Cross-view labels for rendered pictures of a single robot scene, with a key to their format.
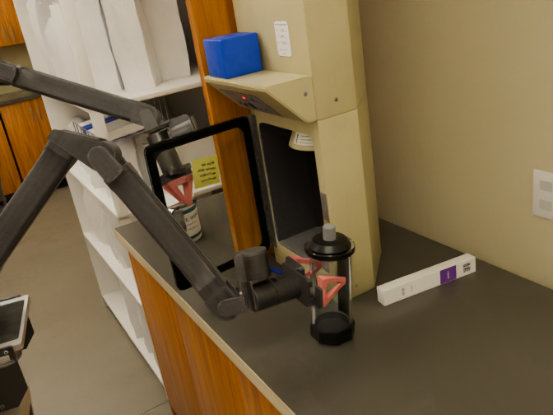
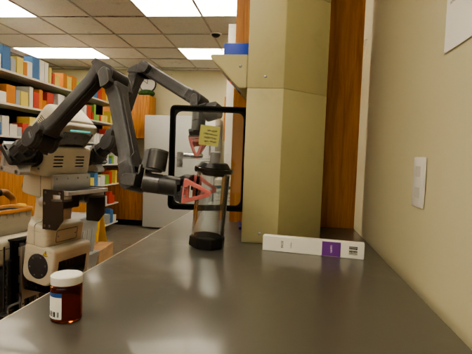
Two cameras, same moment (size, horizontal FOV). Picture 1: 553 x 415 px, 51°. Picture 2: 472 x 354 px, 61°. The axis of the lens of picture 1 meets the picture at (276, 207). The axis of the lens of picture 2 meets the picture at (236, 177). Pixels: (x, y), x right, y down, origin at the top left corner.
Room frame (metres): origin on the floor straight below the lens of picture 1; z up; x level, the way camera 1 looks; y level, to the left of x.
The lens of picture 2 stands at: (0.24, -0.78, 1.20)
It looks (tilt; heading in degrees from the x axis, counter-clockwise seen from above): 3 degrees down; 34
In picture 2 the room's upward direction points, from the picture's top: 2 degrees clockwise
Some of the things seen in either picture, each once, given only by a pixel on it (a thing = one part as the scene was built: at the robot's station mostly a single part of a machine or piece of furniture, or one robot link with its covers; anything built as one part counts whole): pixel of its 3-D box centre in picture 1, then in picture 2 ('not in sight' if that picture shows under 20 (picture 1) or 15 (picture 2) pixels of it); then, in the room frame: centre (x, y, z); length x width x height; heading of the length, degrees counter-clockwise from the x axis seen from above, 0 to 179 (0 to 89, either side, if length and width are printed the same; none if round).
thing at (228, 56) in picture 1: (232, 54); (239, 59); (1.45, 0.05, 1.56); 0.10 x 0.10 x 0.09; 27
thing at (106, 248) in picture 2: not in sight; (90, 259); (2.63, 2.52, 0.14); 0.41 x 0.32 x 0.28; 33
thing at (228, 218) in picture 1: (212, 202); (208, 158); (1.44, 0.16, 1.19); 0.30 x 0.01 x 0.40; 124
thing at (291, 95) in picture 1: (256, 97); (234, 81); (1.37, 0.00, 1.46); 0.32 x 0.11 x 0.10; 27
